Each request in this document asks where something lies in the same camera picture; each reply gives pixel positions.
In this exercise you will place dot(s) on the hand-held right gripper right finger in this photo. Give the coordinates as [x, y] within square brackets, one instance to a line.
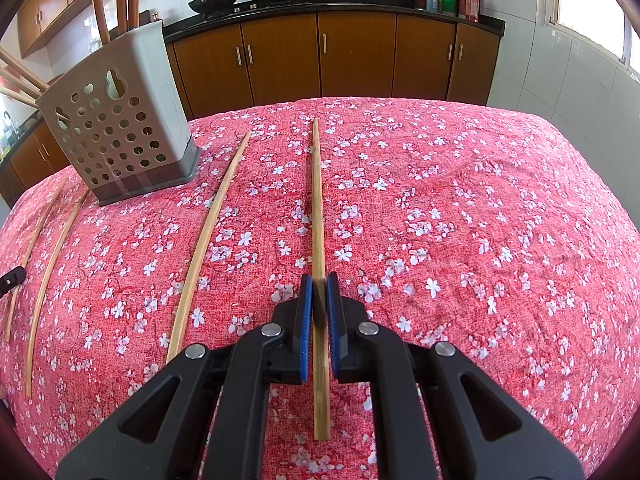
[334, 330]

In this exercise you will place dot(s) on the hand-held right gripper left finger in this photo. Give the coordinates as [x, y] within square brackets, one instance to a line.
[305, 330]

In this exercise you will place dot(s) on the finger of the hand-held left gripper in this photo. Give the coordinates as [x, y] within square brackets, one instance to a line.
[12, 280]

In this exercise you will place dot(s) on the grey perforated utensil holder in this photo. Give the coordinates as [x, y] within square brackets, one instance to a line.
[135, 110]

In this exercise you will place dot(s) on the metal faucet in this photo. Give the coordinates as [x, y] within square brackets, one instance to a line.
[7, 122]

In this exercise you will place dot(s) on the brown base cabinets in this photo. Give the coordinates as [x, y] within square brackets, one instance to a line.
[350, 55]

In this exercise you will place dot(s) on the black kitchen countertop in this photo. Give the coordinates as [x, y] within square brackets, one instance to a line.
[375, 11]

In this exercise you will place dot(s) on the black gas stove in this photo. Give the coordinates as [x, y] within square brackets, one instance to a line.
[257, 6]

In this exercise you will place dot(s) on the large sliding window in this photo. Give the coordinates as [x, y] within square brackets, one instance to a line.
[590, 5]

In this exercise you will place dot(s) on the brown wall cabinets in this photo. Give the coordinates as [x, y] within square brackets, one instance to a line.
[50, 0]

